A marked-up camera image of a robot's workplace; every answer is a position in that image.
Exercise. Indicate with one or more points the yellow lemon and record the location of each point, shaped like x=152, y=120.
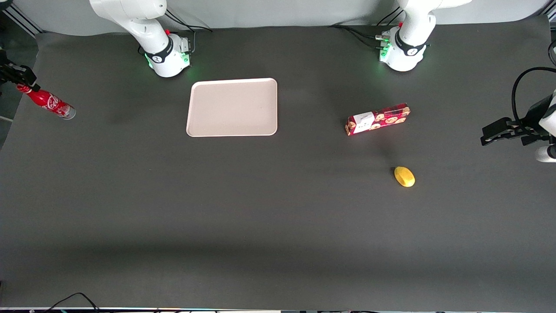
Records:
x=405, y=176

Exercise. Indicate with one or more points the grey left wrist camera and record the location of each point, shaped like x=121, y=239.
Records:
x=546, y=154

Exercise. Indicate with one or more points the red cookie box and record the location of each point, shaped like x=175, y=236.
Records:
x=386, y=117

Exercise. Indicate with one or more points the beige plastic tray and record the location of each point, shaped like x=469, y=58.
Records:
x=232, y=108

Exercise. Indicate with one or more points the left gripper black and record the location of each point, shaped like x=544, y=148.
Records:
x=532, y=116

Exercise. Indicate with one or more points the red coke bottle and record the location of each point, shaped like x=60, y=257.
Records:
x=50, y=102

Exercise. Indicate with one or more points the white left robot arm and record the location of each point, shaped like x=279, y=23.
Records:
x=406, y=56

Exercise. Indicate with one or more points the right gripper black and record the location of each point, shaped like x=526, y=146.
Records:
x=9, y=71

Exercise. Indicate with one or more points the aluminium frame rail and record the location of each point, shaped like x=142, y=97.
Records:
x=24, y=21

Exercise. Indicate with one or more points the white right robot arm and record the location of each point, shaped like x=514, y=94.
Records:
x=161, y=56

